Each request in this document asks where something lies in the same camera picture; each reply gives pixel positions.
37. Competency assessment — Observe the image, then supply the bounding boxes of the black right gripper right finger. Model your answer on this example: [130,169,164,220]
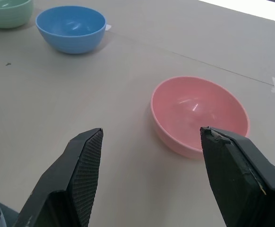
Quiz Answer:
[200,126,275,227]

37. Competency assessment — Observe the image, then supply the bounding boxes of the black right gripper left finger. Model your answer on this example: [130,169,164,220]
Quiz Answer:
[11,128,104,227]

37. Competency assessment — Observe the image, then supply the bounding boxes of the pink plastic bowl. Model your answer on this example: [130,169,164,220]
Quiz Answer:
[150,76,250,159]

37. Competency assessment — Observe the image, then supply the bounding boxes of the blue plastic bowl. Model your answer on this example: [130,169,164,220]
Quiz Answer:
[35,6,106,54]

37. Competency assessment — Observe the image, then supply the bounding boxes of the green plastic bowl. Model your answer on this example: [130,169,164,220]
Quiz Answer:
[0,0,34,29]

